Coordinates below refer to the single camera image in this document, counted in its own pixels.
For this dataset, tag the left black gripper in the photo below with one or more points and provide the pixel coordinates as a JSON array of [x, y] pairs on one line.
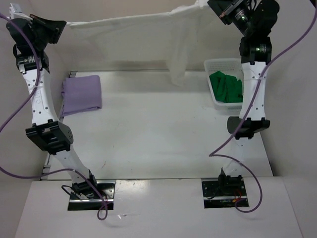
[[53, 30]]

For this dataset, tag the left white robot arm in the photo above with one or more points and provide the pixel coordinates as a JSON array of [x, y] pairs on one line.
[[47, 132]]

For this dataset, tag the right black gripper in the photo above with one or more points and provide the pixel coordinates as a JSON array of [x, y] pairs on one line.
[[223, 12]]

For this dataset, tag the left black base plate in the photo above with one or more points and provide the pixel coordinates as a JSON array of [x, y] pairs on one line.
[[82, 203]]

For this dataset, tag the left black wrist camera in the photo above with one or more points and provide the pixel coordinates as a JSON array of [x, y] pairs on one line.
[[15, 11]]

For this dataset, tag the cream white t-shirt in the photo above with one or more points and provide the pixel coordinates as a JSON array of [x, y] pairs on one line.
[[153, 41]]

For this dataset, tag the purple t-shirt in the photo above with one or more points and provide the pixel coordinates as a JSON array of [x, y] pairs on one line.
[[81, 94]]

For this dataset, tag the green t-shirt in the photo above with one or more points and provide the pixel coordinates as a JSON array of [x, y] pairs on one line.
[[226, 88]]

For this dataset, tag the white plastic basket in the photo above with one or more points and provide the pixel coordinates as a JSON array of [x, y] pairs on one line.
[[229, 66]]

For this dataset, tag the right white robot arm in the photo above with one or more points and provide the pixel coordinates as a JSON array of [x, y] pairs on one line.
[[254, 21]]

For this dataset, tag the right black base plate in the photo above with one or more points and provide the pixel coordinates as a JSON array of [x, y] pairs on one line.
[[215, 196]]

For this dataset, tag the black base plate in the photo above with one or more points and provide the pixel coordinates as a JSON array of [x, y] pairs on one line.
[[82, 203], [215, 196]]

